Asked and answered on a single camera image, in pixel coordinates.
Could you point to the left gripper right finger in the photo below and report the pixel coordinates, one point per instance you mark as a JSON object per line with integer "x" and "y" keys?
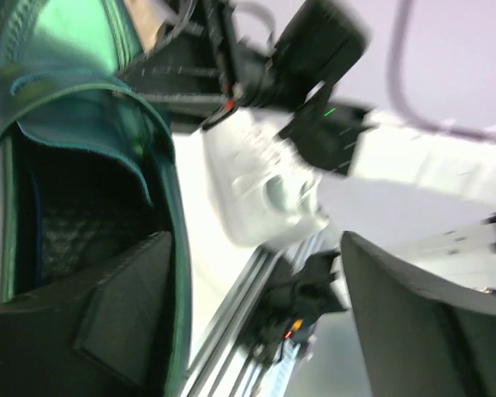
{"x": 420, "y": 335}

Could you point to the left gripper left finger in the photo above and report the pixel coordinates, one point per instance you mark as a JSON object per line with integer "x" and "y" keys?
{"x": 100, "y": 332}

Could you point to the green pointed shoe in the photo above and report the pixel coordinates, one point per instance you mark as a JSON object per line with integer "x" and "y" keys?
{"x": 87, "y": 166}

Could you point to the white chunky sneaker left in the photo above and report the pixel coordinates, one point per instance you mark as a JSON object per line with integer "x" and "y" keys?
{"x": 267, "y": 195}

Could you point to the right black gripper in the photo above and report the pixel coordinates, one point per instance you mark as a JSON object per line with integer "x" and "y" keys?
{"x": 194, "y": 66}

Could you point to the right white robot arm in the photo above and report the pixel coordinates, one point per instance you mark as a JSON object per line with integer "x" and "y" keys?
{"x": 373, "y": 145}

